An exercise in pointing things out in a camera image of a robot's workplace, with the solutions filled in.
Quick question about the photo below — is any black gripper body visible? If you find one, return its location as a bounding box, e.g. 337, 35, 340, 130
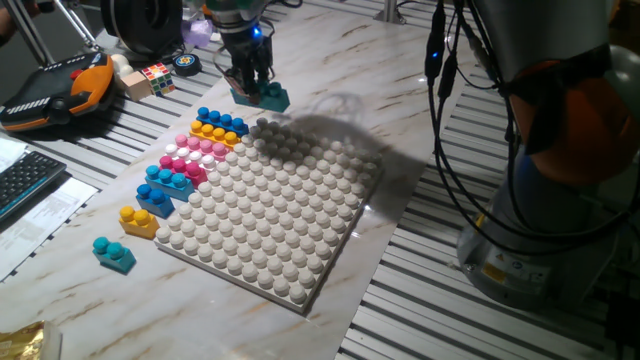
219, 25, 275, 62

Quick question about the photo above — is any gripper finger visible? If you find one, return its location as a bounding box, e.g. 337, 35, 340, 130
255, 52, 275, 86
228, 57, 261, 99

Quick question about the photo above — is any teal four-stud block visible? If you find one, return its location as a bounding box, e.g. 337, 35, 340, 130
229, 81, 291, 114

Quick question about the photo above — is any dark blue four-stud block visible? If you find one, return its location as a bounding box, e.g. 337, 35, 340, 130
196, 106, 250, 137

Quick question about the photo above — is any yellow four-stud block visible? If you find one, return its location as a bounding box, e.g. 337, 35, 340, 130
189, 119, 242, 150

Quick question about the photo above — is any person hand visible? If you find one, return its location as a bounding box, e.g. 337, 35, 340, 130
0, 0, 42, 32

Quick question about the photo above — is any translucent purple plastic object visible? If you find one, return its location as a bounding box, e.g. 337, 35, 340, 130
180, 18, 215, 49

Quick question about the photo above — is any round black puck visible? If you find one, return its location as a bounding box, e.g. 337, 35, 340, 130
172, 52, 204, 77

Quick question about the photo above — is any light pink four-stud block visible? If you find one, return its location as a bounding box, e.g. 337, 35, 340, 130
174, 133, 230, 162

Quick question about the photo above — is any Rubik's cube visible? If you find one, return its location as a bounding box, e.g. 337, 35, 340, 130
141, 62, 177, 98

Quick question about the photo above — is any white four-stud block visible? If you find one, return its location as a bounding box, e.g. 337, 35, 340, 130
164, 143, 219, 171

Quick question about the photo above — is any black filament spool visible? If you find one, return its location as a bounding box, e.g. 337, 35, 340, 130
99, 0, 184, 57

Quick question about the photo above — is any magenta three-stud block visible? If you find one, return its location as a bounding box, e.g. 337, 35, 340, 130
158, 154, 209, 190

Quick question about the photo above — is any plain wooden cube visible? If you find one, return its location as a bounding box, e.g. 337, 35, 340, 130
121, 70, 154, 103

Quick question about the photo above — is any white rounded figurine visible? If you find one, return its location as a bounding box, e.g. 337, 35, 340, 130
109, 53, 135, 79

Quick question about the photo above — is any light blue three-stud block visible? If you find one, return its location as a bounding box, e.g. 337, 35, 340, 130
144, 164, 196, 203

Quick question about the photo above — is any dark blue two-stud block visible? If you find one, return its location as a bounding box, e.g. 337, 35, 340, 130
135, 183, 176, 220

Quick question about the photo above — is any white studded baseplate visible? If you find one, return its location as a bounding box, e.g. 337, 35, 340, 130
153, 117, 385, 316

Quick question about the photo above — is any thin silver rod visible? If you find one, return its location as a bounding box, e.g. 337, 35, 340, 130
53, 0, 104, 51

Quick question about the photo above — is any yellow two-stud block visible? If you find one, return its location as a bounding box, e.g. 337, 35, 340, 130
118, 205, 161, 241

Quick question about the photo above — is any black orange teach pendant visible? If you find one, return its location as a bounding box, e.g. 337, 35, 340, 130
0, 51, 117, 133

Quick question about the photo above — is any teal two-stud block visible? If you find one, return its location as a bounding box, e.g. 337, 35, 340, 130
92, 236, 137, 275

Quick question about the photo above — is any black computer keyboard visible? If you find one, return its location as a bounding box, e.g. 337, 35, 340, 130
0, 150, 68, 221

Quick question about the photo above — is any printed paper sheet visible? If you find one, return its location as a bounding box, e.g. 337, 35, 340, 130
0, 137, 29, 174
0, 177, 100, 282

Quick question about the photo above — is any marble pattern board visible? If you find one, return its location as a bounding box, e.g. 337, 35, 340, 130
0, 2, 451, 360

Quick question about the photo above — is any gold foil bag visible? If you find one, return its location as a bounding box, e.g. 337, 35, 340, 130
0, 320, 64, 360

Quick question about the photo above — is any silver post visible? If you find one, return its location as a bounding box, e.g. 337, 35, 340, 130
372, 0, 407, 25

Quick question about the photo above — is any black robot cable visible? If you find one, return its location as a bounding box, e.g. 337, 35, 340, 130
423, 0, 640, 259
437, 0, 640, 236

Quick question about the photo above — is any aluminium frame strut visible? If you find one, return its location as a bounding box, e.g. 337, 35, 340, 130
4, 0, 56, 66

